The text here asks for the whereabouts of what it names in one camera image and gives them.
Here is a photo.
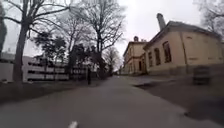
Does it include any small bare tree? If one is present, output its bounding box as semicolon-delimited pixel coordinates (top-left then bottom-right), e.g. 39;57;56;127
102;46;122;77

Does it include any yellow building with short chimney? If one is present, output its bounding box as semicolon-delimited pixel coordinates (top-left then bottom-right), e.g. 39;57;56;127
121;35;148;76

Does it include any dark pole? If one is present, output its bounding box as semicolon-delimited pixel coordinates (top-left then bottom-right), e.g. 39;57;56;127
86;64;93;86

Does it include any large bare tree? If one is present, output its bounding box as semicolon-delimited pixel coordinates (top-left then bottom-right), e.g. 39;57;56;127
76;0;128;80

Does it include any grey asphalt road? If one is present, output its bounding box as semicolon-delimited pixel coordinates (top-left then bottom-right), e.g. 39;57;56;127
0;75;224;128

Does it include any dark pine tree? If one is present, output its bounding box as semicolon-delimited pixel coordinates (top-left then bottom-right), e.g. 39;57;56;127
33;31;68;65

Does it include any white multi-storey building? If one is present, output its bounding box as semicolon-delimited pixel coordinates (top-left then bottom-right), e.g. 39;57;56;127
0;53;98;83

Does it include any robot's own part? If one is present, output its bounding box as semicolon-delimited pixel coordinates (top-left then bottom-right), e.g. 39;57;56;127
67;120;79;128

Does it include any yellow building with tall chimney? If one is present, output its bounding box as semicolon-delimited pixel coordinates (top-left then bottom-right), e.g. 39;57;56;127
143;12;224;77

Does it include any dark bare ground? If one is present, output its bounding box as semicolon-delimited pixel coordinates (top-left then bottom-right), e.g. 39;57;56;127
133;74;224;126
0;79;104;105

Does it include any dark box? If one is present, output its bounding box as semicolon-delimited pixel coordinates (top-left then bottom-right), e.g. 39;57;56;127
192;65;212;86

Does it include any thick-trunked bare tree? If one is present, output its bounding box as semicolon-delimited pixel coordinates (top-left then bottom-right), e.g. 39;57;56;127
0;0;73;84

